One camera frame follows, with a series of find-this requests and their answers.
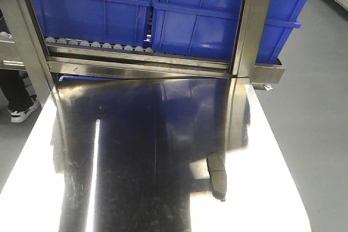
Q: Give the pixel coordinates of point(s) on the large blue plastic bin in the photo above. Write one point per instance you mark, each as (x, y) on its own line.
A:
(208, 28)

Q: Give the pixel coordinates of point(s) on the blue bin at left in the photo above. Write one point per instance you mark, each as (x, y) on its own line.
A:
(113, 21)

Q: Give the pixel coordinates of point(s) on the stainless steel rack frame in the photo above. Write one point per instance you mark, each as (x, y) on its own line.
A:
(27, 50)

